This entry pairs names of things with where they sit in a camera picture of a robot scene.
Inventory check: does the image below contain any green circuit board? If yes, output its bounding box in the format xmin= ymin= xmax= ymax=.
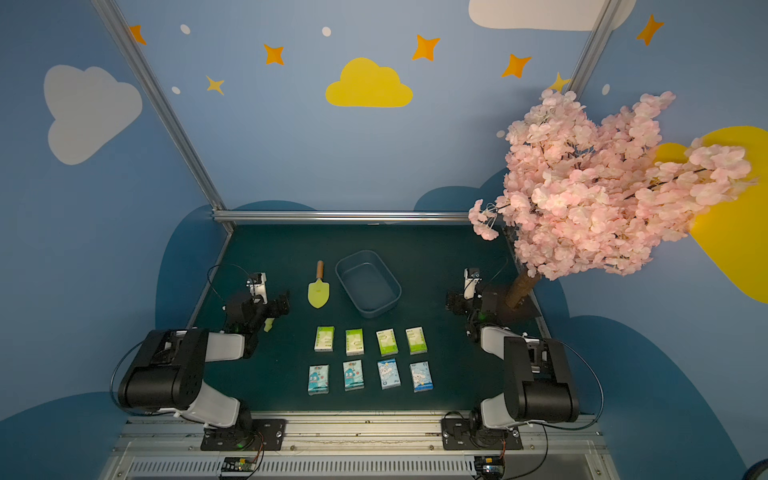
xmin=220 ymin=457 xmax=258 ymax=476
xmin=473 ymin=456 xmax=505 ymax=480

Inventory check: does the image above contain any right green circuit board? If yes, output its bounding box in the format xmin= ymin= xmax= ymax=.
xmin=473 ymin=456 xmax=505 ymax=480

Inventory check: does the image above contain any blue pocket tissue pack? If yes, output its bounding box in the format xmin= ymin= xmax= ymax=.
xmin=342 ymin=360 xmax=364 ymax=391
xmin=307 ymin=365 xmax=329 ymax=395
xmin=377 ymin=358 xmax=402 ymax=390
xmin=410 ymin=361 xmax=434 ymax=392

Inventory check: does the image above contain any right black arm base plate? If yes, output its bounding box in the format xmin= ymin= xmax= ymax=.
xmin=440 ymin=417 xmax=523 ymax=451

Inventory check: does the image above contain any green pocket tissue pack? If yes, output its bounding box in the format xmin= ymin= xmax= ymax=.
xmin=376 ymin=328 xmax=399 ymax=357
xmin=405 ymin=326 xmax=428 ymax=355
xmin=314 ymin=326 xmax=335 ymax=352
xmin=345 ymin=329 xmax=365 ymax=357

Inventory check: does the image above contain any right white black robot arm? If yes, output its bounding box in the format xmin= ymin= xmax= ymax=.
xmin=446 ymin=267 xmax=580 ymax=431

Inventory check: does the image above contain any green trowel wooden handle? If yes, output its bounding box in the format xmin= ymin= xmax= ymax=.
xmin=307 ymin=260 xmax=330 ymax=309

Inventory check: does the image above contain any left green circuit board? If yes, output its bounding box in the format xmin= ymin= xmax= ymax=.
xmin=220 ymin=457 xmax=258 ymax=476

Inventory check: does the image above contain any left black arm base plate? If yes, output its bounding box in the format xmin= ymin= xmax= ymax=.
xmin=200 ymin=418 xmax=287 ymax=451

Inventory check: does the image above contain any blue plastic storage box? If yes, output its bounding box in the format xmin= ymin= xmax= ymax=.
xmin=335 ymin=250 xmax=402 ymax=319

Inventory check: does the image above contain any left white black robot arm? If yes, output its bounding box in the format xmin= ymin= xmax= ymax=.
xmin=110 ymin=272 xmax=290 ymax=432

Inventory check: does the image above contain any pink blossom artificial tree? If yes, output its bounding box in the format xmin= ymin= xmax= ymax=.
xmin=468 ymin=90 xmax=767 ymax=308

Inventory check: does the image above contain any aluminium front rail frame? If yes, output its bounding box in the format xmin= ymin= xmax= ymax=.
xmin=100 ymin=411 xmax=619 ymax=479

